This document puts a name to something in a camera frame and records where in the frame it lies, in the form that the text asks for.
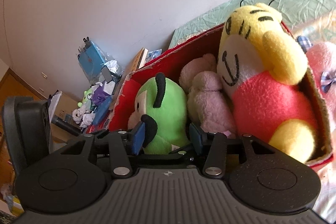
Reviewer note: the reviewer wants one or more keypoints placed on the green plush toy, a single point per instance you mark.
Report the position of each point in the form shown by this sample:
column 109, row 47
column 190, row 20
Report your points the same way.
column 161, row 105

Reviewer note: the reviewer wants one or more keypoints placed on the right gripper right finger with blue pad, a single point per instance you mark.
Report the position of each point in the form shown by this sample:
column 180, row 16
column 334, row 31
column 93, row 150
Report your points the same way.
column 216, row 155

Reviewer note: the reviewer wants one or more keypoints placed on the yellow book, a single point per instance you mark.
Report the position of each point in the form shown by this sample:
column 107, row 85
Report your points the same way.
column 139, row 60

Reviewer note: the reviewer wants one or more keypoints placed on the yellow tiger plush toy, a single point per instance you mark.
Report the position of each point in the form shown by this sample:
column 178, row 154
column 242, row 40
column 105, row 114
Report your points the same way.
column 260, row 67

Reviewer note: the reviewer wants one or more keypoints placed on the green cartoon bed sheet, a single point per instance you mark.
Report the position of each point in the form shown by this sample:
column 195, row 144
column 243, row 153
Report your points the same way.
column 294, row 13

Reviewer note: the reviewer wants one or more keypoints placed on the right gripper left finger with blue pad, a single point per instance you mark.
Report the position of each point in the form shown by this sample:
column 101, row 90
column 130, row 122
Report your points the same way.
column 114, row 150

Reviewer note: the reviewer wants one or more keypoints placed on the pink plush toy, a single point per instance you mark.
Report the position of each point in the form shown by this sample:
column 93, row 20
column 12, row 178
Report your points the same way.
column 206, row 105

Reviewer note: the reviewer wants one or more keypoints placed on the blue plastic bag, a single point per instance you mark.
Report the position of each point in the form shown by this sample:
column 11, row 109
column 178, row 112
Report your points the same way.
column 94, row 61

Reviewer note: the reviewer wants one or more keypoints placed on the clutter pile of toys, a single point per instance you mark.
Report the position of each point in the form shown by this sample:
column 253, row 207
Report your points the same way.
column 96, row 100

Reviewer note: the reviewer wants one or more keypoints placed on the wooden cabinet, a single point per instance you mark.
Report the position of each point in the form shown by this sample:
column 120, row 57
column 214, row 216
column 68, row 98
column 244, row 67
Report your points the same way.
column 13, row 85

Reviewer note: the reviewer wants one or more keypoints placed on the pink bunny plush blue bow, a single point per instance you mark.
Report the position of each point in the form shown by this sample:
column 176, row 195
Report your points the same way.
column 321, row 57

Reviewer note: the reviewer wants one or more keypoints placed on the stack of books and papers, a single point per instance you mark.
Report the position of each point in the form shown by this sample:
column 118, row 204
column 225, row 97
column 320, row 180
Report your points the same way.
column 151, row 55

